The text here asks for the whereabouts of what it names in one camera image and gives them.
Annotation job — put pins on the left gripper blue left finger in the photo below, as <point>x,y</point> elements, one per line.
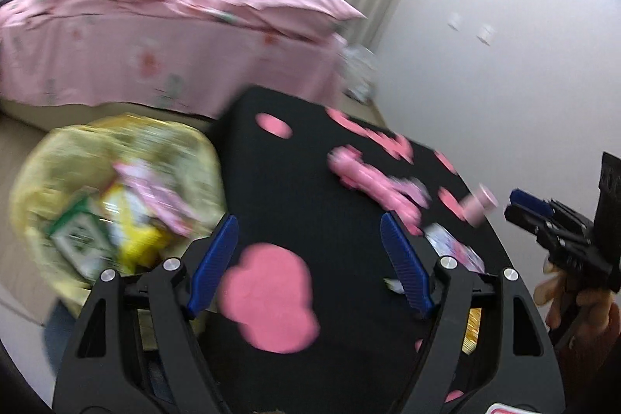
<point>207,259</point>

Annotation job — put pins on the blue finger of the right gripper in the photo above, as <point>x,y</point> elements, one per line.
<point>530,219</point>
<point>531,203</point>

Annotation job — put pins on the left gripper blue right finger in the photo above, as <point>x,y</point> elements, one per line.
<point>410,260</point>

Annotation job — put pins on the colourful cartoon snack wrapper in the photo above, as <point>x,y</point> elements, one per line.
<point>446,245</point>

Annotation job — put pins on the yellow snack wrapper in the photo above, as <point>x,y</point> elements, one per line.
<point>134,230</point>

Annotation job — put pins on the pink snack wrapper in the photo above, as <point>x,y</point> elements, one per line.
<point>405,196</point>

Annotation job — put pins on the green white milk carton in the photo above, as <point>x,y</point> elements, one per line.
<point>80,234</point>

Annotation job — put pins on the yellow trash bag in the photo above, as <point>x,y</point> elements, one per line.
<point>172,167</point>

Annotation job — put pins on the person right hand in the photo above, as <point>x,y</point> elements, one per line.
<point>602,314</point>

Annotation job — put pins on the pink cylindrical cup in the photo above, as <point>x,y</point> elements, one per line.
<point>477,205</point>

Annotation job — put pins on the black cloth with pink hearts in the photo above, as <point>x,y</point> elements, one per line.
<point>273,150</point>

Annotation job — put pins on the bed with pink floral cover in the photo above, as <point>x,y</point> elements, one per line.
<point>188,56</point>

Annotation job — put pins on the white wall socket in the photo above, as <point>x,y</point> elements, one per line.
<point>486,34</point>

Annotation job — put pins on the white wall switch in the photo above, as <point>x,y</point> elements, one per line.
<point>455,21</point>

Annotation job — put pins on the white plastic bag by wall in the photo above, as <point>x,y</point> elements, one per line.
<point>359,72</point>

